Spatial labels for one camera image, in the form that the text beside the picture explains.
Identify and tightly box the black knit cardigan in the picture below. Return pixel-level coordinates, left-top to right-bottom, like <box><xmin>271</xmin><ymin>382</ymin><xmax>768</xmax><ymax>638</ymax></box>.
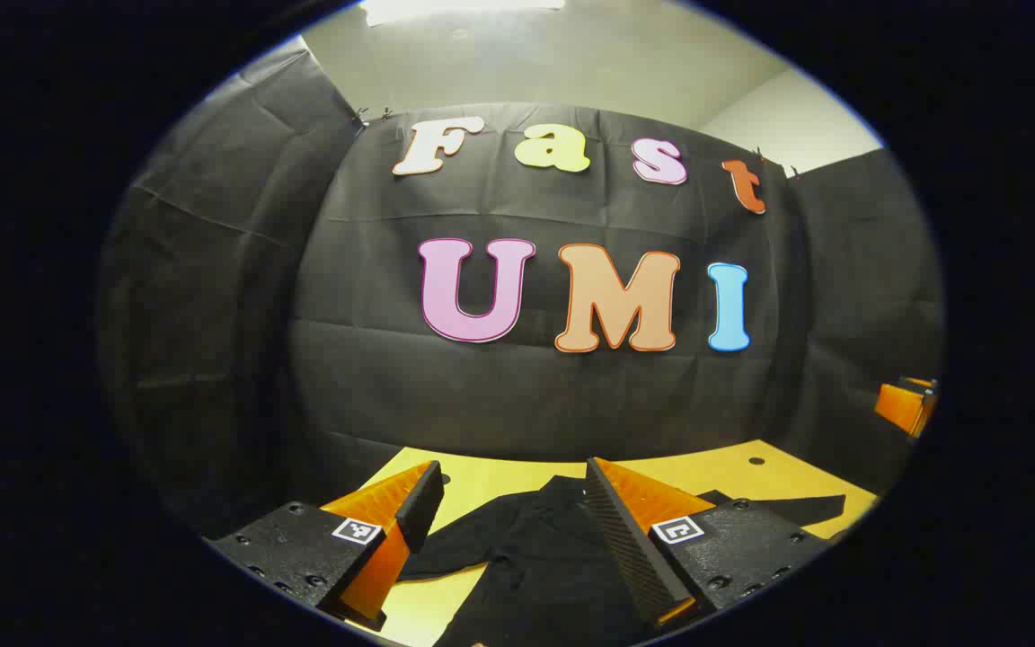
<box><xmin>396</xmin><ymin>476</ymin><xmax>846</xmax><ymax>647</ymax></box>

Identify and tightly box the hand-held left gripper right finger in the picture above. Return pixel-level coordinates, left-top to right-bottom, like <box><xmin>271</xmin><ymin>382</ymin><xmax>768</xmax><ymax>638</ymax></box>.
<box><xmin>584</xmin><ymin>456</ymin><xmax>833</xmax><ymax>630</ymax></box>

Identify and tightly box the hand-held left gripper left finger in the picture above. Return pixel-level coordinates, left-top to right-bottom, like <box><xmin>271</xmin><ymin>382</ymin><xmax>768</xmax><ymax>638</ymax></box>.
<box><xmin>208</xmin><ymin>460</ymin><xmax>445</xmax><ymax>630</ymax></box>

